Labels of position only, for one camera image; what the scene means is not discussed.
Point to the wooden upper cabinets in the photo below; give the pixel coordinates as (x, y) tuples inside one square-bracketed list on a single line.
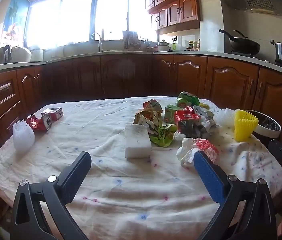
[(178, 7)]

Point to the green foil snack bag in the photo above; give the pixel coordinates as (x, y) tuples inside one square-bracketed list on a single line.
[(187, 98)]

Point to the kitchen window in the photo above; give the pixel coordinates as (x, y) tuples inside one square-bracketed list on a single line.
[(81, 17)]

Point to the white pot with lid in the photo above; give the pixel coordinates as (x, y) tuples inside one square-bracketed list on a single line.
[(163, 46)]

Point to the crushed red soda can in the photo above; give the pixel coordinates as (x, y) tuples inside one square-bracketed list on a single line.
[(33, 123)]

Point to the wall poster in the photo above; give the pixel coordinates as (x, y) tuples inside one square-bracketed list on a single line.
[(14, 20)]

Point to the red yellow snack wrapper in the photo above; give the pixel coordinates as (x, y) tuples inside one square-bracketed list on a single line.
[(153, 105)]

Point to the small red box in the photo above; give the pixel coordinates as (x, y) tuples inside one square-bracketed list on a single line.
[(54, 112)]

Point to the speckled kitchen countertop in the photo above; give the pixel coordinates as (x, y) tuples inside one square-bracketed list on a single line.
[(186, 53)]

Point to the white container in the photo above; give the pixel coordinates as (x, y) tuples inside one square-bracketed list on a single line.
[(37, 54)]

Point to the white foam block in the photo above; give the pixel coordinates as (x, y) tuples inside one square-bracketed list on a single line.
[(137, 142)]

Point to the white rice cooker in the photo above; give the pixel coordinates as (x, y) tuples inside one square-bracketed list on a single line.
[(20, 54)]

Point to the crumpled silver wrapper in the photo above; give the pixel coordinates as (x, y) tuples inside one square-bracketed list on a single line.
[(205, 125)]

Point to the dark seasoning jar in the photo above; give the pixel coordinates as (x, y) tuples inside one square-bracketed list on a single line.
[(190, 46)]

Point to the white bristle brush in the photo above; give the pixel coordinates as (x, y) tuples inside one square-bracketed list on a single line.
[(224, 117)]

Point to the yellow brown snack wrapper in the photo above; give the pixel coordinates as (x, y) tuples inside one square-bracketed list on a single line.
[(143, 117)]

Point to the white floral tablecloth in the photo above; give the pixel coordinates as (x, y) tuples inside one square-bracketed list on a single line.
[(121, 192)]

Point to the white trash bin black bag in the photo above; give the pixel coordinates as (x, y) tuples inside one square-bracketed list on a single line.
[(267, 132)]

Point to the green drink carton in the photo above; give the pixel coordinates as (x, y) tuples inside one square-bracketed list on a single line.
[(171, 113)]

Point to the electric kettle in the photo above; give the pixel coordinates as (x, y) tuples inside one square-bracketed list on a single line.
[(2, 55)]

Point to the gas stove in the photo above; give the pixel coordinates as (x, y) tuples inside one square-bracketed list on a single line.
[(246, 54)]

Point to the dish rack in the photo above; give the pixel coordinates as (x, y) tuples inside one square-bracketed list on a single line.
[(130, 40)]

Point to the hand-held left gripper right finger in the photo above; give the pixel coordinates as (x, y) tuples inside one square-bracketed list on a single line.
[(208, 177)]

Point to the seasoning bottle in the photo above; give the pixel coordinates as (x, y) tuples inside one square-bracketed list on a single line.
[(196, 45)]

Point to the red snack bag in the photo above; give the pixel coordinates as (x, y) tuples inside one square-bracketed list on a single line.
[(186, 117)]

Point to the sink faucet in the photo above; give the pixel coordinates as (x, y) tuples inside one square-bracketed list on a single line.
[(99, 41)]

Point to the black wok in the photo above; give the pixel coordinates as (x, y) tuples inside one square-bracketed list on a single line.
[(245, 45)]

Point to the green spout pouch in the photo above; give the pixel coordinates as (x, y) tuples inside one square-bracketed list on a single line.
[(163, 135)]

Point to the wooden lower cabinets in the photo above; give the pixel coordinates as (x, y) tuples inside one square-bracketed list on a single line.
[(131, 75)]

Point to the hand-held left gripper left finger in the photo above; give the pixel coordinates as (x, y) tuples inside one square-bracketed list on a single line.
[(77, 172)]

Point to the wooden cabinets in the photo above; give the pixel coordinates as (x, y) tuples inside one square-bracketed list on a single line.
[(178, 7), (131, 75)]

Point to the crumpled white red wrapper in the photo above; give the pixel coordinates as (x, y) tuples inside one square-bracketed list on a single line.
[(186, 153)]

